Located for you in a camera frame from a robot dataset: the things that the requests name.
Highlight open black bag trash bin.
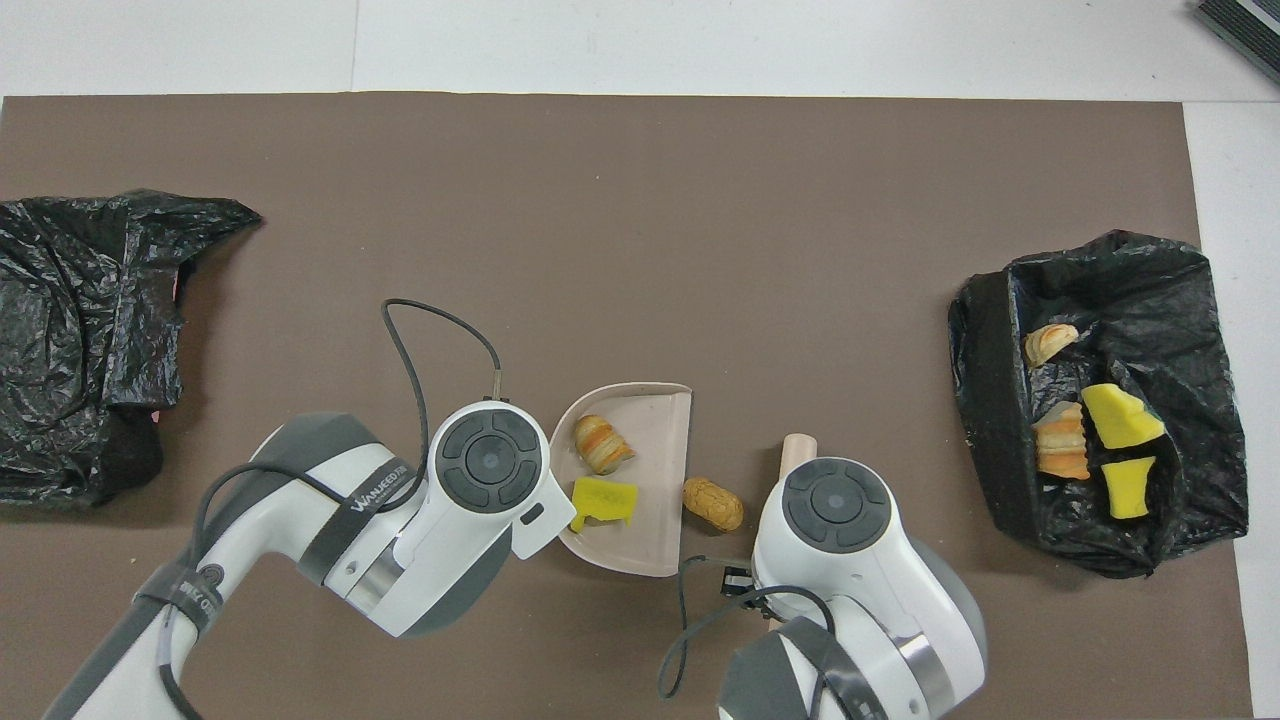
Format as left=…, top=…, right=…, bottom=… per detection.
left=947, top=230, right=1251, bottom=580

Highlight beige plastic dustpan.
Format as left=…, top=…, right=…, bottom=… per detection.
left=548, top=383, right=694, bottom=579

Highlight rounded yellow sponge piece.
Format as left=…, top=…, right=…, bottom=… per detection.
left=1080, top=383, right=1168, bottom=450

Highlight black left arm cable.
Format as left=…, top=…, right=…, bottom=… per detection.
left=160, top=298, right=503, bottom=720

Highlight brown table mat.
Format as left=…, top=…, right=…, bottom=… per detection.
left=0, top=92, right=1254, bottom=720

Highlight notched yellow sponge piece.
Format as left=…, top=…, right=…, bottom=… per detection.
left=568, top=476, right=640, bottom=534

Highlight beige hand brush black bristles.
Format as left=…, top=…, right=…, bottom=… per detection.
left=778, top=433, right=821, bottom=481

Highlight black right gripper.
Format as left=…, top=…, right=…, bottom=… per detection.
left=722, top=566, right=779, bottom=611

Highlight brown peanut shaped bread toy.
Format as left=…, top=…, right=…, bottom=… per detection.
left=682, top=477, right=745, bottom=533

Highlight crumpled closed black trash bag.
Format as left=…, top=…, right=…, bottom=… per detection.
left=0, top=189, right=264, bottom=511

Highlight black ribbed device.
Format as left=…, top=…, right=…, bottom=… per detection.
left=1193, top=0, right=1280, bottom=86

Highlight small striped croissant toy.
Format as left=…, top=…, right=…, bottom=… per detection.
left=572, top=414, right=637, bottom=475

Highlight flared yellow sponge piece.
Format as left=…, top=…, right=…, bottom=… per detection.
left=1100, top=456, right=1157, bottom=521

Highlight torn croissant bread piece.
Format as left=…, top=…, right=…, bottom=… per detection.
left=1033, top=400, right=1092, bottom=482
left=1024, top=323, right=1082, bottom=368

